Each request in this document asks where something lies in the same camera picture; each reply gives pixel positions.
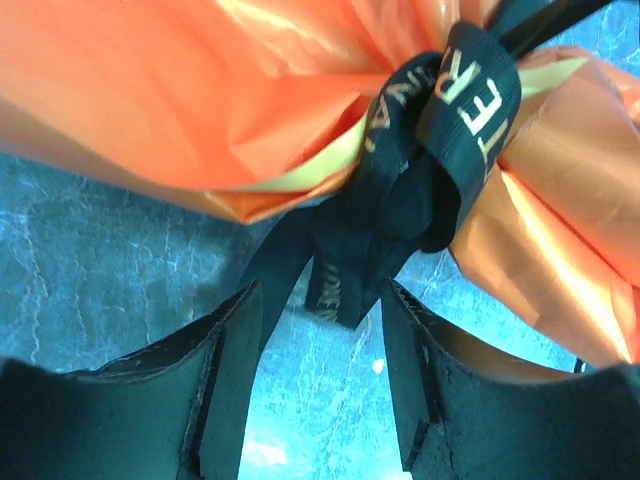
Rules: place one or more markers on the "black ribbon with gold text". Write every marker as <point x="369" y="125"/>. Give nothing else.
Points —
<point x="435" y="131"/>

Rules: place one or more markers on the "orange flower bouquet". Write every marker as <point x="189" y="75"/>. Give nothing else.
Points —
<point x="248" y="109"/>

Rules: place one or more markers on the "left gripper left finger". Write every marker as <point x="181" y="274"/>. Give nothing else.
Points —
<point x="175" y="409"/>

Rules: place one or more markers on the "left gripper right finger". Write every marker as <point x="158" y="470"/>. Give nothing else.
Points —
<point x="465" y="409"/>

